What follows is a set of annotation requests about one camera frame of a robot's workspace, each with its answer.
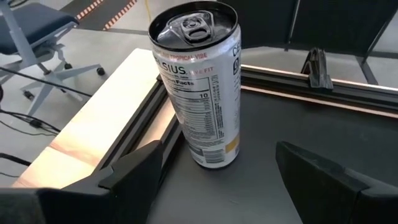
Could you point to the black hazard-striped floor mat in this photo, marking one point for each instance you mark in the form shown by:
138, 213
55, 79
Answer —
102, 9

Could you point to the black folding divider screen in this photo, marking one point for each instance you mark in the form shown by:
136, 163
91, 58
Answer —
326, 21

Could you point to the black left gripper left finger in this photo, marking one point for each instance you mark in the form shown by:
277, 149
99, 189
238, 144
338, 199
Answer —
130, 186

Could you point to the white Celsius energy drink can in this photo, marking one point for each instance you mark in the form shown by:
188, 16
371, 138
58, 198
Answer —
199, 109

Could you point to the blue grey office chair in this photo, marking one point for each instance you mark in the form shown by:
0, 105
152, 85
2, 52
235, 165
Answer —
31, 25

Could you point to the black triangular rail bracket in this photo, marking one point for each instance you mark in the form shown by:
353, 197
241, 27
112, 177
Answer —
317, 71

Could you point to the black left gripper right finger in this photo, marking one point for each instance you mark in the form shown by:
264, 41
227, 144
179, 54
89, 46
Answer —
326, 193

